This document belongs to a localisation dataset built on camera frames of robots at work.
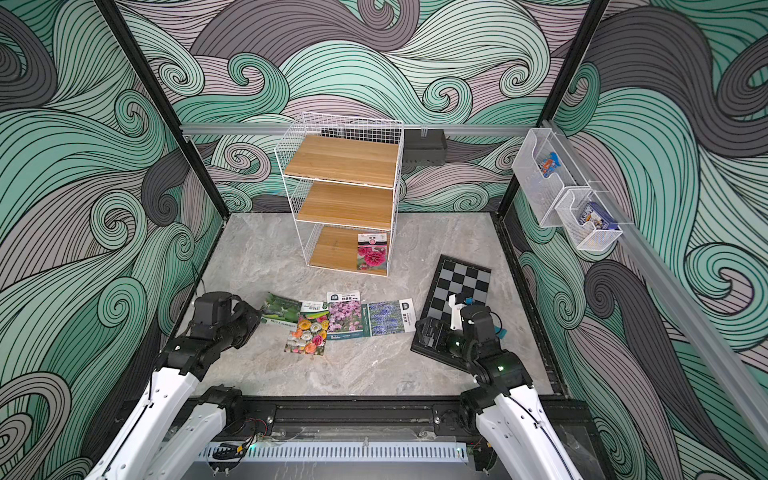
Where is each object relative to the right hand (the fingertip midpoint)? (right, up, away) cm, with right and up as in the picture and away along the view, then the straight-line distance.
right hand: (433, 328), depth 77 cm
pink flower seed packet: (-25, -1, +15) cm, 29 cm away
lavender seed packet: (-11, -1, +15) cm, 19 cm away
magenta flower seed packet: (-17, +19, +30) cm, 39 cm away
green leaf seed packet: (-43, +2, +8) cm, 44 cm away
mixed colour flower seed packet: (-35, -6, +10) cm, 37 cm away
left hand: (-45, +5, +1) cm, 45 cm away
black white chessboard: (+14, +10, +18) cm, 25 cm away
